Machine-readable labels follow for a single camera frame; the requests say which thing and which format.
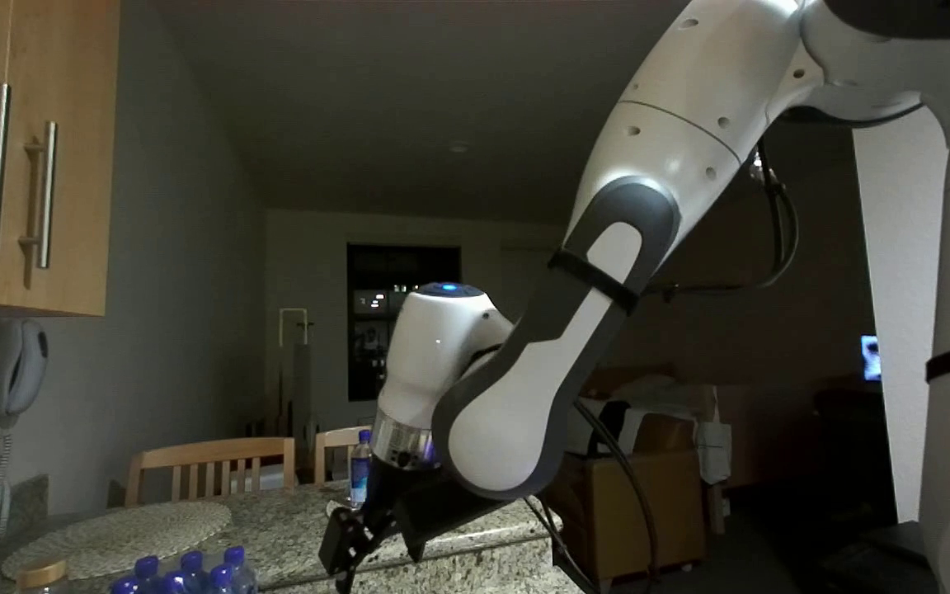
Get dark window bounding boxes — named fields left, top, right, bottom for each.
left=342, top=241, right=464, bottom=403

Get light wooden wall cabinets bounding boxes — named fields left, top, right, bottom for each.
left=0, top=0, right=121, bottom=319

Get white wall phone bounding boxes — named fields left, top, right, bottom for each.
left=0, top=317, right=52, bottom=520

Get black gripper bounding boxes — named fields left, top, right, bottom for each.
left=316, top=454, right=434, bottom=579

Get brown wooden side cabinet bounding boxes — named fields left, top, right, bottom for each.
left=553, top=441, right=711, bottom=588

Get shrink-wrapped water bottle pack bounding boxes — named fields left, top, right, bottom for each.
left=107, top=542, right=262, bottom=594

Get clear blue-capped water bottle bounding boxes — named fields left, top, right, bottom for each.
left=347, top=424, right=380, bottom=508

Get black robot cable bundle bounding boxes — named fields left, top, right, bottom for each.
left=521, top=134, right=806, bottom=594

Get wooden slat-back chair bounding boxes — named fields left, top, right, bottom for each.
left=311, top=421, right=377, bottom=496
left=121, top=433, right=300, bottom=510

